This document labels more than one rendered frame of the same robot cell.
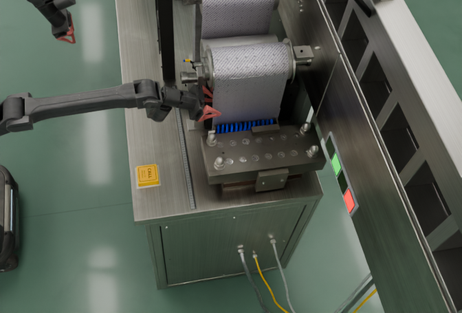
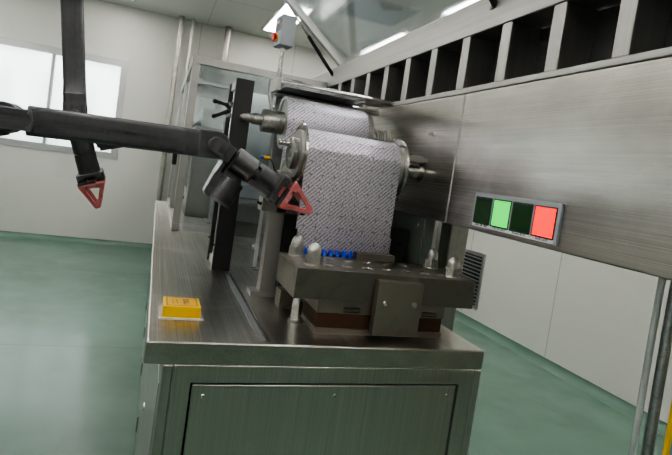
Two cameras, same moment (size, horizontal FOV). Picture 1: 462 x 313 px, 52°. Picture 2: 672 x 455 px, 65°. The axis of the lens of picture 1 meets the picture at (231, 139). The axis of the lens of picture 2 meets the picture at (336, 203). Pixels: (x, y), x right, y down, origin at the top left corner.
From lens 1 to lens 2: 1.18 m
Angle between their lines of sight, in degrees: 53
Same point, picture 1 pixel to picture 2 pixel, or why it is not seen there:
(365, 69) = (507, 54)
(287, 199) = (427, 349)
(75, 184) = not seen: outside the picture
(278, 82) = (388, 176)
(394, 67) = not seen: outside the picture
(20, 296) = not seen: outside the picture
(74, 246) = not seen: outside the picture
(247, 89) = (348, 180)
